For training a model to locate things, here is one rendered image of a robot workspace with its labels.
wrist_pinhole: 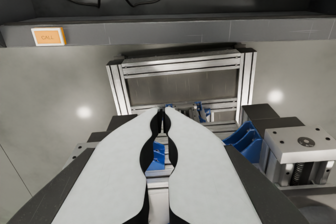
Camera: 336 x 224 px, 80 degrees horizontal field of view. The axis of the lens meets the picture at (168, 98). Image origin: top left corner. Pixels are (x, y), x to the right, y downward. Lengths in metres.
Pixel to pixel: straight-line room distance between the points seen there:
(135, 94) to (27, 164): 1.35
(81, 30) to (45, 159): 1.82
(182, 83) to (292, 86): 0.85
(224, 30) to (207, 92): 0.90
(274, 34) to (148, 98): 0.96
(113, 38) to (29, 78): 1.37
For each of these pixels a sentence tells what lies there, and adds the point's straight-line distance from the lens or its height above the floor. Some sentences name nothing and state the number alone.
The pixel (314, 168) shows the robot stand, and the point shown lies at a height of 0.98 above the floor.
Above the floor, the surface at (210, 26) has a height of 0.95.
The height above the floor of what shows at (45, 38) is 0.96.
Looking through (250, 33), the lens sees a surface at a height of 0.95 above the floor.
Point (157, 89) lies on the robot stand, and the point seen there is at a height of 0.21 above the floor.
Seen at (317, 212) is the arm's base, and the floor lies 1.05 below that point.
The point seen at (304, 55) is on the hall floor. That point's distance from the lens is 1.66.
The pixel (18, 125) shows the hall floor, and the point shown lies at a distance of 2.02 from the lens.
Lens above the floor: 1.33
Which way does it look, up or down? 62 degrees down
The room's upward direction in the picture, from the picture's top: 180 degrees clockwise
